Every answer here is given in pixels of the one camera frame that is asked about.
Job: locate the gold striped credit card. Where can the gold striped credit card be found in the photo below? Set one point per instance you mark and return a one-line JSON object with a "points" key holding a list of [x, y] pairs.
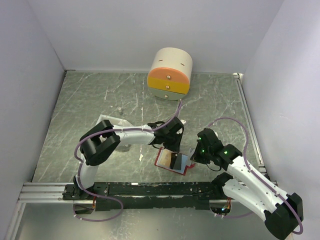
{"points": [[164, 158]]}

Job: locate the black gold VIP card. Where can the black gold VIP card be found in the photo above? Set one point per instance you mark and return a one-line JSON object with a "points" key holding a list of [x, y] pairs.
{"points": [[176, 161]]}

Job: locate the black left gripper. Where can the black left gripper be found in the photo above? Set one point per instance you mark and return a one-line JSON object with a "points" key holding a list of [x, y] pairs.
{"points": [[176, 147]]}

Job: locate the white card tray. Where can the white card tray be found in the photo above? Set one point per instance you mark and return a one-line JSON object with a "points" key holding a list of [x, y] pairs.
{"points": [[114, 121]]}

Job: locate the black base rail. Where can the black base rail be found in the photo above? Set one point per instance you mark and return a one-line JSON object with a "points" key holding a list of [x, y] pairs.
{"points": [[148, 195]]}

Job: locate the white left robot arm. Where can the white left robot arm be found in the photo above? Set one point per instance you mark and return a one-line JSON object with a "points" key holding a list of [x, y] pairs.
{"points": [[97, 145]]}

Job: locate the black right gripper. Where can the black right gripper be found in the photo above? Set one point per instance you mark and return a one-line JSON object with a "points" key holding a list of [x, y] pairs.
{"points": [[196, 156]]}

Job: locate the aluminium frame rail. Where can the aluminium frame rail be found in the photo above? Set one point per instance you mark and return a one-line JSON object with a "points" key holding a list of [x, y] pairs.
{"points": [[262, 168], [42, 192]]}

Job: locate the silver VIP diamond card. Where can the silver VIP diamond card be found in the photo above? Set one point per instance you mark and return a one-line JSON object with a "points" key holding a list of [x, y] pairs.
{"points": [[191, 156]]}

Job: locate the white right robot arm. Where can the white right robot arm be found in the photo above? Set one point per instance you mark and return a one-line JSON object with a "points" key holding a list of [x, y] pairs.
{"points": [[281, 212]]}

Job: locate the red card holder wallet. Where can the red card holder wallet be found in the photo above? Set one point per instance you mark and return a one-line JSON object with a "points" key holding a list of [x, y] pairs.
{"points": [[185, 164]]}

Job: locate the round three-drawer mini cabinet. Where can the round three-drawer mini cabinet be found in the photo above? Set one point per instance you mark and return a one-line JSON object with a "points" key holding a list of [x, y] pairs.
{"points": [[170, 75]]}

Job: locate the aluminium front frame rail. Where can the aluminium front frame rail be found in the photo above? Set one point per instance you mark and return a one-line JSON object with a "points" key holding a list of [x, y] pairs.
{"points": [[42, 192]]}

